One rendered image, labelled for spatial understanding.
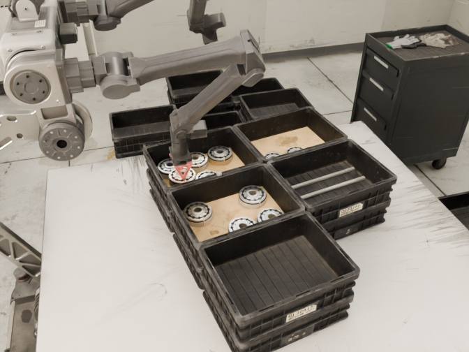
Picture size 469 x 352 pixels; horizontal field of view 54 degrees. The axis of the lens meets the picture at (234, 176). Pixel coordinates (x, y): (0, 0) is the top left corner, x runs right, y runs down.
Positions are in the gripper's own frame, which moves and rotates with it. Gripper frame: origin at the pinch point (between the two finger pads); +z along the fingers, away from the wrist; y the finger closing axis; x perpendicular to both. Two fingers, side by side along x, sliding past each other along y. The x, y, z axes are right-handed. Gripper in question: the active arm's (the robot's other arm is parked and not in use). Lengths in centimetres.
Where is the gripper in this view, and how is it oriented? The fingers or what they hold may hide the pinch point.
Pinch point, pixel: (181, 172)
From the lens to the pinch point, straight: 174.2
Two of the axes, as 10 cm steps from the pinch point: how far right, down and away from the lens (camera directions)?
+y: -3.2, -5.6, 7.7
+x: -9.5, 1.9, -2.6
